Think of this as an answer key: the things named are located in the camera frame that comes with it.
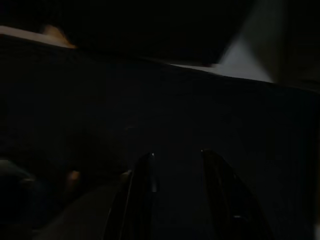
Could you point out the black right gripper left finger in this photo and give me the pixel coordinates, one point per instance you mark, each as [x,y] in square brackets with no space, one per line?
[138,200]

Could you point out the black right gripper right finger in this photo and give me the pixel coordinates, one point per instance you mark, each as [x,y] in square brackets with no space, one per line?
[230,200]

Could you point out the black floor mat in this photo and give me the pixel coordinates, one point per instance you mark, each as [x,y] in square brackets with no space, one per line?
[175,105]

